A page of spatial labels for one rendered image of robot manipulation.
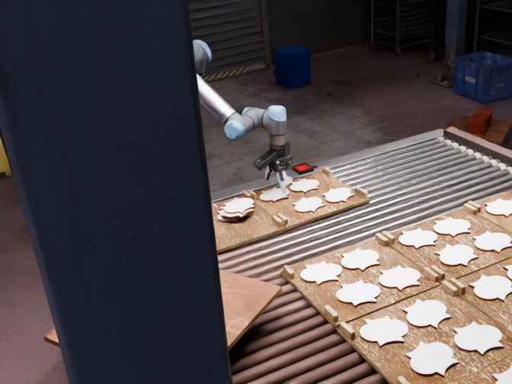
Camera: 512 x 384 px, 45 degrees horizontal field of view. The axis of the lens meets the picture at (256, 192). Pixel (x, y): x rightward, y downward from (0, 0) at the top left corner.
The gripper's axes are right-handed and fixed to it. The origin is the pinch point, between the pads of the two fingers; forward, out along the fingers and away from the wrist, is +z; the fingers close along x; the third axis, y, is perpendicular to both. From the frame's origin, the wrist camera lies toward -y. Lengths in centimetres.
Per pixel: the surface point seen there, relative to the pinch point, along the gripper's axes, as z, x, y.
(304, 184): 2.4, 0.8, 15.6
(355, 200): 3.0, -23.5, 25.3
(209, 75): 84, 469, 177
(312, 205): 2.7, -18.1, 7.8
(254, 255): 7.0, -33.7, -28.2
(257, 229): 4.7, -20.9, -19.6
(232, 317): -4, -77, -58
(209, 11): 10, 471, 184
